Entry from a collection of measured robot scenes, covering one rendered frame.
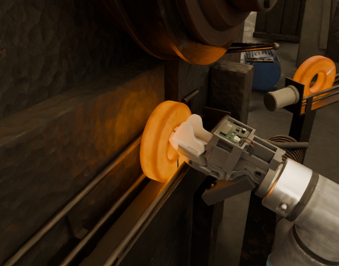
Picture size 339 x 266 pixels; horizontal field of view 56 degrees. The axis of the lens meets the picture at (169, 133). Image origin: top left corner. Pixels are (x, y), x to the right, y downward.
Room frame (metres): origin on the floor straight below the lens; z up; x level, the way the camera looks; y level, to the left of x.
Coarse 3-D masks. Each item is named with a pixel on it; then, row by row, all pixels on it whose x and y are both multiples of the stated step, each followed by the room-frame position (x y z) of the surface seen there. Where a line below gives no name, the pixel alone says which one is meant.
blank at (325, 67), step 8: (312, 56) 0.96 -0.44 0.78; (320, 56) 0.95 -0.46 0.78; (304, 64) 0.93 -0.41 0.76; (312, 64) 0.92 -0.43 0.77; (320, 64) 0.93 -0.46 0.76; (328, 64) 0.95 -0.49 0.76; (296, 72) 0.93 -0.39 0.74; (304, 72) 0.91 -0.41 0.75; (312, 72) 0.92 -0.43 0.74; (320, 72) 0.96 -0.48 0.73; (328, 72) 0.95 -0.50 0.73; (296, 80) 0.92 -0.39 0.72; (304, 80) 0.91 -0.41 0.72; (320, 80) 0.97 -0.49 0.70; (328, 80) 0.96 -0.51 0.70; (304, 88) 0.91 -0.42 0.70; (312, 88) 0.96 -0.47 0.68; (320, 88) 0.95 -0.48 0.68
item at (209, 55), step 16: (128, 0) 0.44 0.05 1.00; (144, 0) 0.43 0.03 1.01; (160, 0) 0.41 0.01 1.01; (144, 16) 0.45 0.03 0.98; (160, 16) 0.42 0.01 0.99; (176, 16) 0.45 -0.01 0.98; (144, 32) 0.48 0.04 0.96; (160, 32) 0.46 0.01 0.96; (176, 32) 0.45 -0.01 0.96; (160, 48) 0.51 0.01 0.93; (176, 48) 0.45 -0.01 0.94; (192, 48) 0.50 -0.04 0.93; (208, 48) 0.55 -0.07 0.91; (224, 48) 0.62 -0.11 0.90; (208, 64) 0.56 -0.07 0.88
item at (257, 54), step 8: (248, 56) 2.75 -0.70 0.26; (256, 56) 2.56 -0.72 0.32; (264, 56) 2.51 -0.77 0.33; (272, 56) 2.59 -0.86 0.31; (256, 64) 2.49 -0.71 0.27; (264, 64) 2.48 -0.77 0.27; (272, 64) 2.47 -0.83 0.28; (256, 72) 2.49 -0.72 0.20; (264, 72) 2.48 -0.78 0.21; (272, 72) 2.47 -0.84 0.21; (280, 72) 2.48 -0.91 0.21; (256, 80) 2.49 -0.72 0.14; (264, 80) 2.48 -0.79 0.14; (272, 80) 2.47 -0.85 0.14; (256, 88) 2.51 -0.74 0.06; (264, 88) 2.48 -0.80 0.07; (272, 88) 2.60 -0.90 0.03
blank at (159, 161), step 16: (160, 112) 0.50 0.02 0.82; (176, 112) 0.51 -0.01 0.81; (144, 128) 0.48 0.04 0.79; (160, 128) 0.47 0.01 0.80; (144, 144) 0.46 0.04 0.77; (160, 144) 0.46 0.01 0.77; (144, 160) 0.45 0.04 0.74; (160, 160) 0.46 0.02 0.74; (176, 160) 0.51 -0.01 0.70; (160, 176) 0.46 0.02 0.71
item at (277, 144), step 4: (268, 140) 0.78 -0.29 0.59; (272, 144) 0.77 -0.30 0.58; (276, 144) 0.78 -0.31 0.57; (280, 144) 0.79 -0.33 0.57; (284, 144) 0.79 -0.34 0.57; (288, 144) 0.80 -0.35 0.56; (292, 144) 0.80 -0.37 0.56; (296, 144) 0.80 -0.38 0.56; (300, 144) 0.80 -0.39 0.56; (304, 144) 0.81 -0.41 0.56; (280, 148) 0.79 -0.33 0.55; (284, 148) 0.79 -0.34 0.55; (288, 148) 0.80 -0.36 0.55; (292, 148) 0.80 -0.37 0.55; (296, 148) 0.80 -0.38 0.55; (300, 148) 0.80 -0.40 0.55; (304, 148) 0.81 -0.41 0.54
